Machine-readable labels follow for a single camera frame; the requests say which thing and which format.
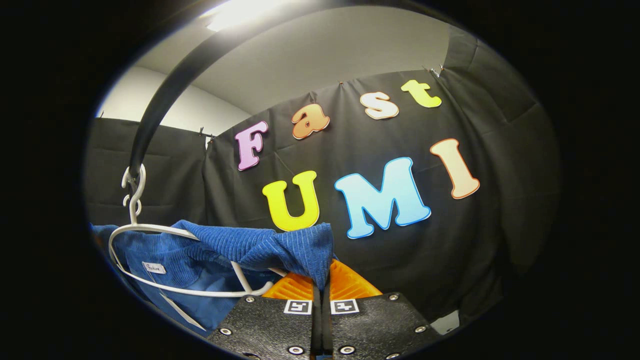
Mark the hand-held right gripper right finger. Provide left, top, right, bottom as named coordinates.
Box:
left=321, top=259, right=443, bottom=360

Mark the black backdrop cloth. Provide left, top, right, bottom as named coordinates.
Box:
left=84, top=25, right=561, bottom=323

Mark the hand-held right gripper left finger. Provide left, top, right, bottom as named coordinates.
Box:
left=206, top=271, right=321, bottom=360

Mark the black metal clothes rack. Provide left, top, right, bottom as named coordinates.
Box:
left=128, top=0, right=381, bottom=180

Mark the ceiling light panel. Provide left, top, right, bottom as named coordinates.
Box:
left=200, top=0, right=301, bottom=32

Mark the blue corduroy jacket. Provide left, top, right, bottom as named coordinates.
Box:
left=90, top=220, right=335, bottom=337

